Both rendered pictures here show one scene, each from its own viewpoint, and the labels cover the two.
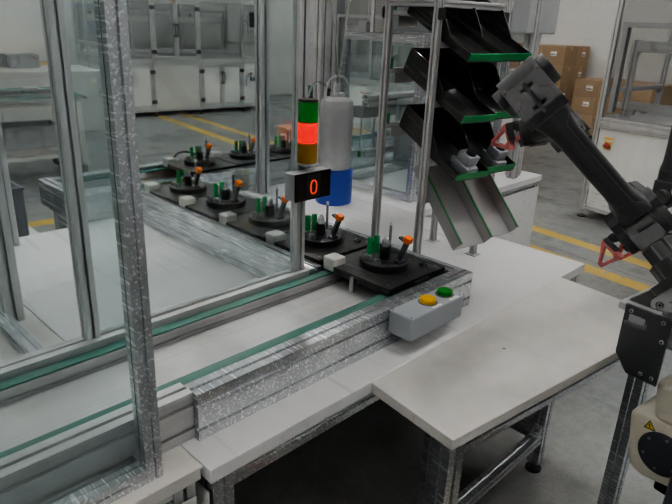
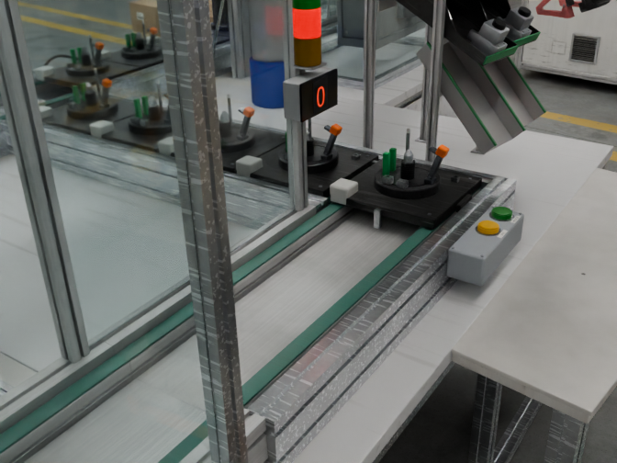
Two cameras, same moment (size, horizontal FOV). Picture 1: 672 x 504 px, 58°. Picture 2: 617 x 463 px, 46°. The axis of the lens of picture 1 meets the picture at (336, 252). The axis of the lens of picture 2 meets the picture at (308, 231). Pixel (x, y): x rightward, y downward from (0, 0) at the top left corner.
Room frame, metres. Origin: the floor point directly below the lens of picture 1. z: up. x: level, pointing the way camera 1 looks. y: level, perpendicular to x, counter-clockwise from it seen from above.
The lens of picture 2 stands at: (0.23, 0.30, 1.61)
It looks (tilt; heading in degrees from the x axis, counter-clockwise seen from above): 28 degrees down; 351
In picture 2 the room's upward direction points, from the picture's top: 2 degrees counter-clockwise
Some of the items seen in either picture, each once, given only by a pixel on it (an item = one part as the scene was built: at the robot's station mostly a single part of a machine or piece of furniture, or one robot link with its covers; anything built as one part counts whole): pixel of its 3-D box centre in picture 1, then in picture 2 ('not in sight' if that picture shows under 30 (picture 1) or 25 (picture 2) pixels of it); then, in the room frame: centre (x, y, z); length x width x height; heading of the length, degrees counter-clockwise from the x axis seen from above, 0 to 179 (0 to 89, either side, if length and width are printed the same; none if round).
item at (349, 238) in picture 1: (320, 226); (307, 144); (1.75, 0.05, 1.01); 0.24 x 0.24 x 0.13; 46
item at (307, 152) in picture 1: (307, 152); (308, 50); (1.51, 0.08, 1.28); 0.05 x 0.05 x 0.05
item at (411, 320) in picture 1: (426, 312); (486, 243); (1.36, -0.23, 0.93); 0.21 x 0.07 x 0.06; 136
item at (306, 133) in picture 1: (307, 132); (307, 21); (1.51, 0.08, 1.33); 0.05 x 0.05 x 0.05
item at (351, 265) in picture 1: (383, 267); (407, 189); (1.57, -0.13, 0.96); 0.24 x 0.24 x 0.02; 46
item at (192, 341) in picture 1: (296, 312); (320, 268); (1.37, 0.09, 0.91); 0.84 x 0.28 x 0.10; 136
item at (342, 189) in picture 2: (334, 262); (343, 191); (1.57, 0.00, 0.97); 0.05 x 0.05 x 0.04; 46
